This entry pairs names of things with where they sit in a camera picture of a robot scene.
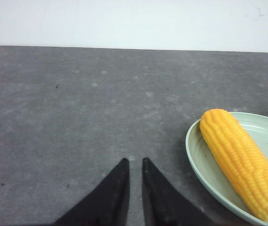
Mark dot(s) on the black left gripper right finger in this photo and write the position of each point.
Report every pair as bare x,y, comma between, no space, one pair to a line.
163,205

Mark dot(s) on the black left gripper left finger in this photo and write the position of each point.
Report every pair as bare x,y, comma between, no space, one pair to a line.
106,205

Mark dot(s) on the yellow corn cob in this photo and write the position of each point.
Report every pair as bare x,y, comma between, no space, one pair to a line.
239,157

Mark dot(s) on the light green oval plate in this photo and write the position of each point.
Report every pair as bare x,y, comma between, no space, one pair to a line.
209,173

